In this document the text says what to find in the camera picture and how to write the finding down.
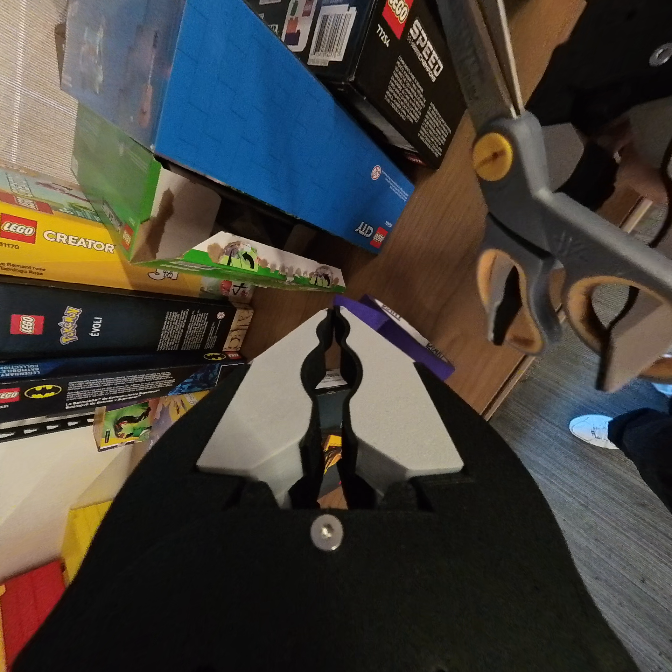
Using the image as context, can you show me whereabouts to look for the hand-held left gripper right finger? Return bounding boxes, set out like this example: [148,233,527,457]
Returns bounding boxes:
[336,309,466,507]

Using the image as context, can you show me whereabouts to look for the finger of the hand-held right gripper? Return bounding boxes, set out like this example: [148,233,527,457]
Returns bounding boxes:
[491,120,588,346]
[595,283,666,393]

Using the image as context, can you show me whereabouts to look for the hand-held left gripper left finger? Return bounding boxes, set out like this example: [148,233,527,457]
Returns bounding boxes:
[197,309,338,507]

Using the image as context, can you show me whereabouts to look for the grey yellow scissors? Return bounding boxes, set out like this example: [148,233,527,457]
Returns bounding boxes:
[435,0,672,393]

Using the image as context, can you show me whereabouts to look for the small black yellow toy box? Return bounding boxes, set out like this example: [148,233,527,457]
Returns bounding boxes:
[314,370,351,499]

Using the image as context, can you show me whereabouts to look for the purple tape roll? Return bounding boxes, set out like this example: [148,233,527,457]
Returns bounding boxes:
[332,294,456,382]

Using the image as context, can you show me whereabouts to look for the wooden desk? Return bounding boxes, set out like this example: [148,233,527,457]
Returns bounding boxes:
[239,0,648,421]

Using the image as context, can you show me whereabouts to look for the person's right hand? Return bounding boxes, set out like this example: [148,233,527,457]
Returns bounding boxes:
[593,118,672,208]

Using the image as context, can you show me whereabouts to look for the purple green toy box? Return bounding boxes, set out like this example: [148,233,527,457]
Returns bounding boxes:
[93,391,211,453]

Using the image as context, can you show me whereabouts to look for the black bat logo toy box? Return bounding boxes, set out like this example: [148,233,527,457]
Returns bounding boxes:
[0,359,249,425]

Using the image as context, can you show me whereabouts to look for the black toy box white labels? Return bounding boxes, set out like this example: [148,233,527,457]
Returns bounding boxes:
[244,0,469,170]

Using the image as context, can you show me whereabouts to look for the black toy box yellow logo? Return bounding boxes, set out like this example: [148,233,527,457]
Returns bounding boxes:
[0,281,256,364]

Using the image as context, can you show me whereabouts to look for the yellow plastic bin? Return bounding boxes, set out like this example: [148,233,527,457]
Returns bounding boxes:
[63,499,114,585]

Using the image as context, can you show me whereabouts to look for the yellow flamingo toy box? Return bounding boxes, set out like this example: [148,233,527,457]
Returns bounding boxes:
[0,168,255,301]

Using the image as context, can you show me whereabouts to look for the green toy box white edge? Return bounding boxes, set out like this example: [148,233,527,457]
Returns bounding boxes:
[71,105,348,295]

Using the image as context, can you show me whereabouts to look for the blue toy box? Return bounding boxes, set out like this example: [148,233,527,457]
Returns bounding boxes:
[59,0,417,256]

